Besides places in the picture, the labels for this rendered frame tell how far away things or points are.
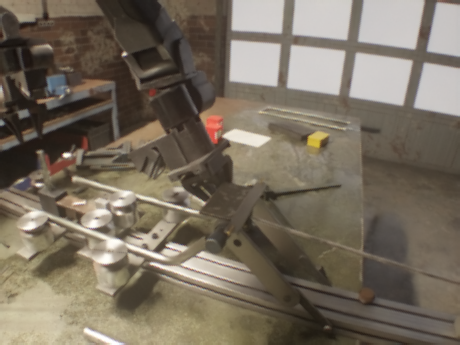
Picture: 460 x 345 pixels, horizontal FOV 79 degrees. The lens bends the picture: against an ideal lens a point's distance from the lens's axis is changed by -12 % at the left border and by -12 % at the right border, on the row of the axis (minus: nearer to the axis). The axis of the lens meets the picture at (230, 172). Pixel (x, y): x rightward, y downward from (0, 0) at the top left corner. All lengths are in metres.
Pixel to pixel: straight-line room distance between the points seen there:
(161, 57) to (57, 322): 0.39
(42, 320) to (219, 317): 0.25
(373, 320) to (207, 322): 0.23
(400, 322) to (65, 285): 0.50
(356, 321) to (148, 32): 0.46
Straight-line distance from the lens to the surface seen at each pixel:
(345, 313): 0.48
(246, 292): 0.46
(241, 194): 0.42
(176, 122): 0.44
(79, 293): 0.53
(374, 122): 3.47
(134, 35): 0.42
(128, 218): 0.56
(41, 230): 0.55
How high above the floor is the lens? 1.26
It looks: 27 degrees down
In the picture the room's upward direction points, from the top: 3 degrees clockwise
